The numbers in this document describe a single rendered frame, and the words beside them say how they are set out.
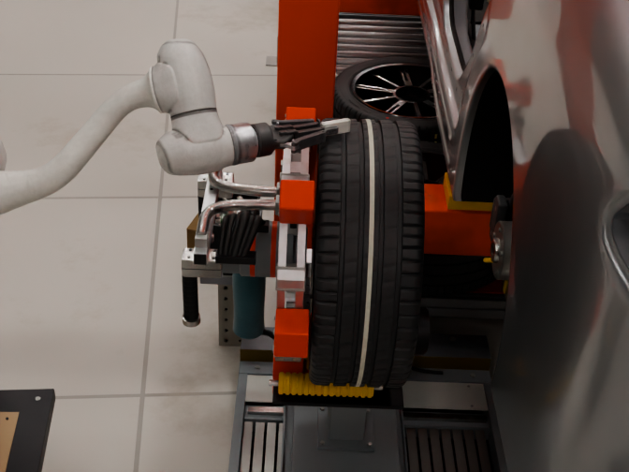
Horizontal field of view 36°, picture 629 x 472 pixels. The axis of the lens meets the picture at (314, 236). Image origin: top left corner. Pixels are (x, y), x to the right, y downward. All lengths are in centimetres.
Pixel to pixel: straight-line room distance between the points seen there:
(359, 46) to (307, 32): 235
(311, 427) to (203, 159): 104
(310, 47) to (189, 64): 63
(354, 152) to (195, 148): 37
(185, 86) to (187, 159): 15
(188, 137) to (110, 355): 149
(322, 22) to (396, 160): 58
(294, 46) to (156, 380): 126
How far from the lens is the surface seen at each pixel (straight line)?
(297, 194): 207
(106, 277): 375
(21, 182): 218
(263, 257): 234
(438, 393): 318
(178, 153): 205
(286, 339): 211
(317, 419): 283
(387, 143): 221
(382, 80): 413
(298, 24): 262
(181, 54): 209
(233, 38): 567
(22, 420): 280
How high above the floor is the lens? 225
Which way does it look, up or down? 35 degrees down
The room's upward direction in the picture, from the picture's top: 3 degrees clockwise
